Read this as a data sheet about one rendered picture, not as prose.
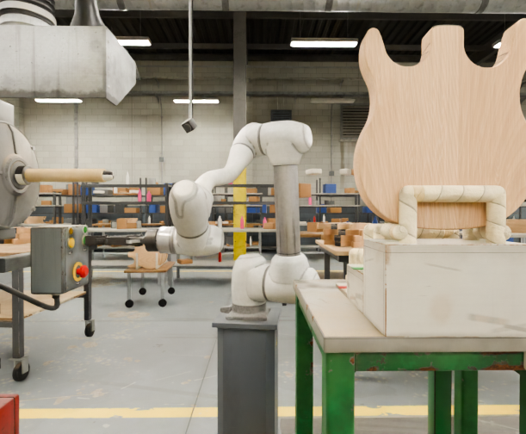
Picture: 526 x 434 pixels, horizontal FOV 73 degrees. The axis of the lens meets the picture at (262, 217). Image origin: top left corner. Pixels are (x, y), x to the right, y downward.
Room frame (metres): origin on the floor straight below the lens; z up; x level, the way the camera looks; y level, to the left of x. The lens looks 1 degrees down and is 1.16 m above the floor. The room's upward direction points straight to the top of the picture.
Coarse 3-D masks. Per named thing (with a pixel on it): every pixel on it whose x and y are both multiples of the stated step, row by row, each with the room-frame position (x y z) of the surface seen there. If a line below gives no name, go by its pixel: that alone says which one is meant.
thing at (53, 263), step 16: (32, 240) 1.05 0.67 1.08; (48, 240) 1.05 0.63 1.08; (64, 240) 1.05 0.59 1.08; (80, 240) 1.14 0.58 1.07; (32, 256) 1.05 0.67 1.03; (48, 256) 1.05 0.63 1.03; (64, 256) 1.05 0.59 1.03; (80, 256) 1.14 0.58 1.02; (32, 272) 1.05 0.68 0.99; (48, 272) 1.05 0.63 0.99; (64, 272) 1.05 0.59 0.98; (0, 288) 1.03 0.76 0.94; (32, 288) 1.05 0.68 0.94; (48, 288) 1.05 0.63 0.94; (64, 288) 1.05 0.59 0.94
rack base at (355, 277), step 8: (352, 264) 0.95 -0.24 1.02; (360, 264) 0.95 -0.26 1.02; (352, 272) 0.90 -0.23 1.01; (360, 272) 0.83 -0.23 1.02; (352, 280) 0.90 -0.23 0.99; (360, 280) 0.83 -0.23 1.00; (352, 288) 0.90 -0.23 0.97; (360, 288) 0.83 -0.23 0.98; (352, 296) 0.90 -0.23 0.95; (360, 296) 0.83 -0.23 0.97; (360, 304) 0.83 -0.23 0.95
